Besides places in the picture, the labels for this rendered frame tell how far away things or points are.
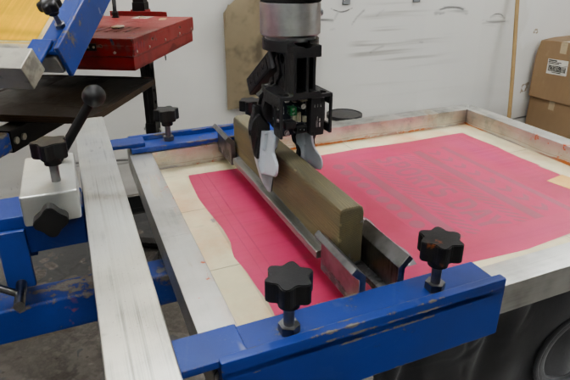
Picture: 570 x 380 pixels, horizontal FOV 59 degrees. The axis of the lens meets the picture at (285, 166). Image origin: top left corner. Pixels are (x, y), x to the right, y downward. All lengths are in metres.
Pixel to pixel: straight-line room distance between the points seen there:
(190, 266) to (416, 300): 0.25
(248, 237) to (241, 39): 2.07
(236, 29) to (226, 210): 1.99
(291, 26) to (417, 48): 2.75
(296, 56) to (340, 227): 0.20
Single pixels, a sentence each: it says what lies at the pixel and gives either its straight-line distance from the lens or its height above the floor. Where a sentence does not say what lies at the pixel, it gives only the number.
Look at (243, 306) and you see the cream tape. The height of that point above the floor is 0.96.
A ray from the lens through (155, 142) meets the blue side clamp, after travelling 0.94.
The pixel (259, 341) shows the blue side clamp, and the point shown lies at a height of 1.00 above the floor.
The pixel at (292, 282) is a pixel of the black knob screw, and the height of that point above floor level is 1.06.
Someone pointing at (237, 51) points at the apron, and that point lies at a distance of 2.71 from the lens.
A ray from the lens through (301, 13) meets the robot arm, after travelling 0.61.
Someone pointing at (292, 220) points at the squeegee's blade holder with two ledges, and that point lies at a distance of 0.65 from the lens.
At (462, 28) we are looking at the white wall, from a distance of 3.53.
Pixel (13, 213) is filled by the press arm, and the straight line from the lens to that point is 0.65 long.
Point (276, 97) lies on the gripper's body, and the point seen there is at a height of 1.15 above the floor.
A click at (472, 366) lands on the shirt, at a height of 0.78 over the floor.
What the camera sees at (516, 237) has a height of 0.95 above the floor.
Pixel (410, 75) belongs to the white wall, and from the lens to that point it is 3.34.
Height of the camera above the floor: 1.31
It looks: 22 degrees down
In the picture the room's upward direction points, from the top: straight up
